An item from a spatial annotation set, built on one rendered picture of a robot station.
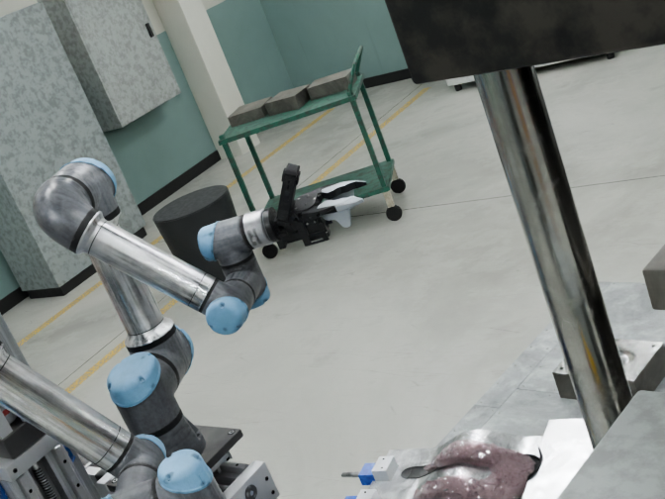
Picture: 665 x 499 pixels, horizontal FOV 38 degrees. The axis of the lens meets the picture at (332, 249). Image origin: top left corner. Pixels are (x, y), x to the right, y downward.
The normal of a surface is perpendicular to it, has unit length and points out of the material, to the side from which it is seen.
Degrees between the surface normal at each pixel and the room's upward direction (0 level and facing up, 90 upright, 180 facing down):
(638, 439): 0
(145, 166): 90
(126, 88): 90
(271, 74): 90
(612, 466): 0
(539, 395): 0
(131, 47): 90
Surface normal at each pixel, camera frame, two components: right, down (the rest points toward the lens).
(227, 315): -0.15, 0.41
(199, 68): -0.50, 0.47
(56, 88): 0.80, -0.08
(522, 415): -0.35, -0.87
